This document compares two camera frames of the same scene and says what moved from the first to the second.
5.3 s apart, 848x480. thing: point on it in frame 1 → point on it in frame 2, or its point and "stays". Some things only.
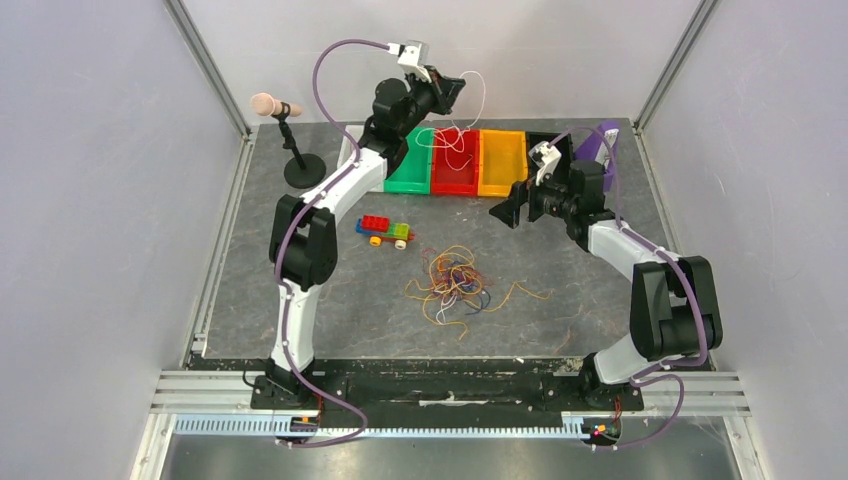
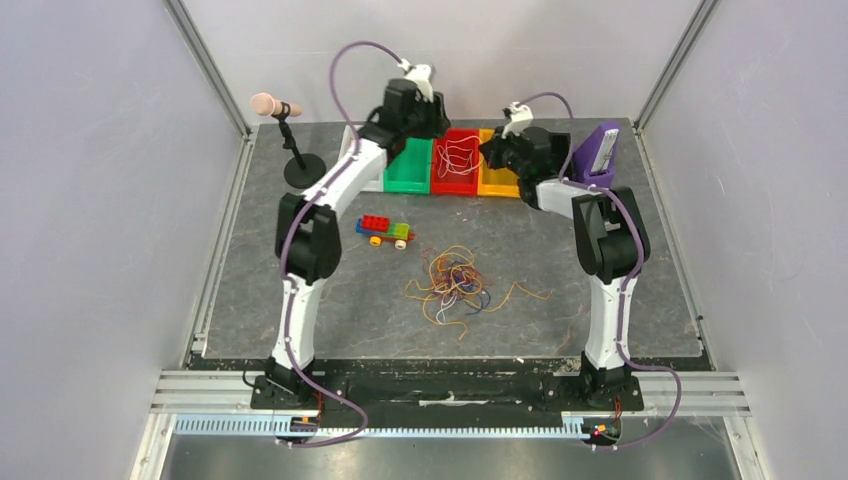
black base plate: x=443 y=389 stays
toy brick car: x=381 y=229 stays
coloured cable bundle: x=455 y=281 stays
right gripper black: x=527 y=202 → x=496 y=150
